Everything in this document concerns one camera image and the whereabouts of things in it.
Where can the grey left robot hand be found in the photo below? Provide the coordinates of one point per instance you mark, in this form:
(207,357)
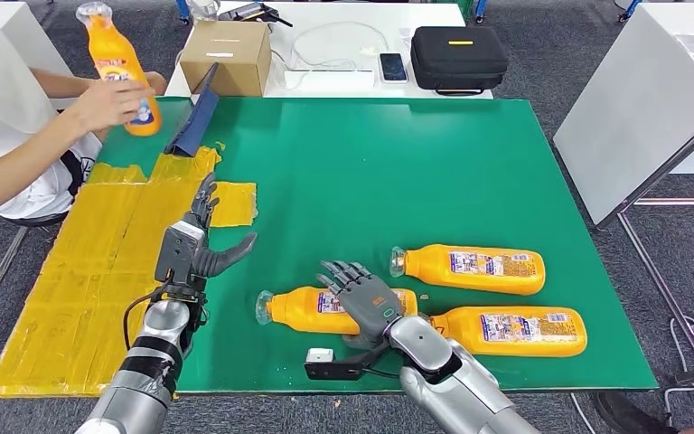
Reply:
(221,257)

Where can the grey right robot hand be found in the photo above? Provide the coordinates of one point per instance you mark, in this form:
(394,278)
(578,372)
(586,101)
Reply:
(371,308)

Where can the person's right hand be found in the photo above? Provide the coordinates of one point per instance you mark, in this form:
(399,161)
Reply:
(107,108)

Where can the orange detergent bottle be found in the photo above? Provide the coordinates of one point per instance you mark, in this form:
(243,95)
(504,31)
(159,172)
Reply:
(113,54)
(461,335)
(479,286)
(299,311)

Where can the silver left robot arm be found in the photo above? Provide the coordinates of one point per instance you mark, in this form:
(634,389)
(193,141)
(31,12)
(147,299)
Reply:
(164,323)

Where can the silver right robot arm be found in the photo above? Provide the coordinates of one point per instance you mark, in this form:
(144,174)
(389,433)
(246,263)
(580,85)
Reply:
(443,383)

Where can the dark blue folder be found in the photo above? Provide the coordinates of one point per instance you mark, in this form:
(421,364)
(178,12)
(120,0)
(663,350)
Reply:
(196,123)

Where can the person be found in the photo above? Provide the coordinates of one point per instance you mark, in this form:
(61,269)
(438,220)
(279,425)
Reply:
(0,90)

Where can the brown cardboard box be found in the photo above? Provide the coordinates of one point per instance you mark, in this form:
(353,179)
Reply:
(226,59)

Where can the black stool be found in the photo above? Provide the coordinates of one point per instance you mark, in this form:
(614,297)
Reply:
(30,220)

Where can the yellow taped sheet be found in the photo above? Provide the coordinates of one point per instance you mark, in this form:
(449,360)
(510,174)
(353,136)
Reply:
(83,269)

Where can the green table mat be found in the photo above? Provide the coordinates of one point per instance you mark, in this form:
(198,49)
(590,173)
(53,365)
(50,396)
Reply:
(353,167)

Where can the black handheld device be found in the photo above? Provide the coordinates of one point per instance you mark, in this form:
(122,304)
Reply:
(250,11)

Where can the smartphone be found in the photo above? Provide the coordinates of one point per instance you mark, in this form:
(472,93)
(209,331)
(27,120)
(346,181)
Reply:
(393,67)

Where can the black carry case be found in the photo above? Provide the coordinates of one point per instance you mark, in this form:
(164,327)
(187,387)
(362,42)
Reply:
(458,66)

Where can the black shoe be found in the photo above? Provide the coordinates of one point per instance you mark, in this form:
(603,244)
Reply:
(628,419)

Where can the green plastic crate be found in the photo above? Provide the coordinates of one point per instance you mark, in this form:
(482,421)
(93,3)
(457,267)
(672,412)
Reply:
(456,6)

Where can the white side table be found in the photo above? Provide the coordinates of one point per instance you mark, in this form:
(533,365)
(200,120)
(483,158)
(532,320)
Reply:
(634,108)

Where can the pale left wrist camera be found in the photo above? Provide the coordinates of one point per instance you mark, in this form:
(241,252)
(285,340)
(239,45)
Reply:
(179,251)

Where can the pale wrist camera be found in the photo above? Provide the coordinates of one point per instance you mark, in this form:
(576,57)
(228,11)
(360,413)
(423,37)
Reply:
(179,251)
(320,356)

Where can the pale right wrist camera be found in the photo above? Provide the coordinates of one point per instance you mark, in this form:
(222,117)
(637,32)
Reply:
(320,356)

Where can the black right camera bracket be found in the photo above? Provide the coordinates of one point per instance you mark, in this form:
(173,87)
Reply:
(335,370)

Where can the blue frame leg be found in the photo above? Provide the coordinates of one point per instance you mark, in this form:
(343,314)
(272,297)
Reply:
(626,8)
(480,8)
(183,10)

